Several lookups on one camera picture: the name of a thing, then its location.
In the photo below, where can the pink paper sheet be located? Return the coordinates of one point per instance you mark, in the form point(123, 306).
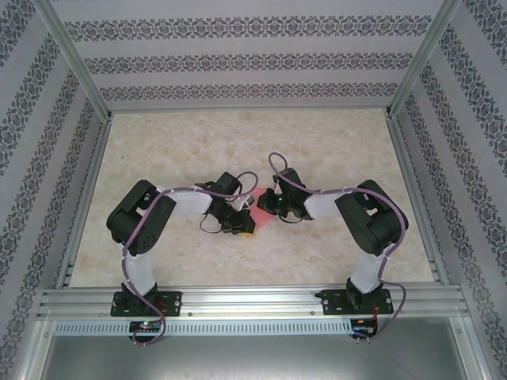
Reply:
point(263, 219)

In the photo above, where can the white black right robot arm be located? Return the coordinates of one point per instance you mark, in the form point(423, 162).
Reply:
point(321, 206)

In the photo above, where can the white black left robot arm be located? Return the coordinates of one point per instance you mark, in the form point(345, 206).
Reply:
point(190, 202)

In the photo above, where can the grey metal sheet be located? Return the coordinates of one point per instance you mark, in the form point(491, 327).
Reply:
point(253, 360)

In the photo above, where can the small circuit board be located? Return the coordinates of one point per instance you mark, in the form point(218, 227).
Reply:
point(144, 326)
point(362, 324)

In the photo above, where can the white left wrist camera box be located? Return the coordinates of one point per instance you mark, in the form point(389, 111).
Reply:
point(243, 202)

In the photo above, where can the wide aluminium base rail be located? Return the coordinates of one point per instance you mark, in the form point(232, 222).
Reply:
point(253, 301)

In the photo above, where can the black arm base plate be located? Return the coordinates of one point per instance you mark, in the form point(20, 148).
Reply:
point(174, 302)
point(330, 302)

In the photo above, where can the aluminium side rail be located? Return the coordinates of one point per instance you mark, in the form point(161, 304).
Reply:
point(416, 194)
point(85, 198)

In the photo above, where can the aluminium frame post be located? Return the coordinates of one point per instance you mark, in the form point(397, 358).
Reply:
point(33, 352)
point(473, 352)
point(425, 51)
point(75, 55)

